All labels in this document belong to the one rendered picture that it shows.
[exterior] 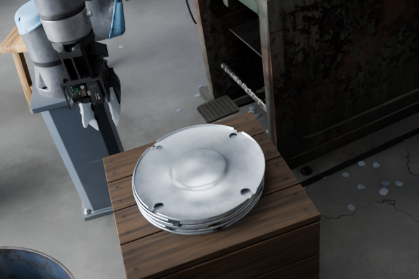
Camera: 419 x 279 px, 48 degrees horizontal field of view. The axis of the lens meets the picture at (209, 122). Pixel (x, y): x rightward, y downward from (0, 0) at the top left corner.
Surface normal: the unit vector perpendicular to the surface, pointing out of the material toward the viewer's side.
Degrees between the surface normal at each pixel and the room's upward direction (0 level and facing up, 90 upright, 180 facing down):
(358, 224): 0
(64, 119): 90
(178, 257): 0
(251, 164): 0
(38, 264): 88
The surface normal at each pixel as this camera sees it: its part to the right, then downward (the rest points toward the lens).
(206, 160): -0.14, -0.77
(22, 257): -0.21, 0.61
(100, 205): 0.24, 0.59
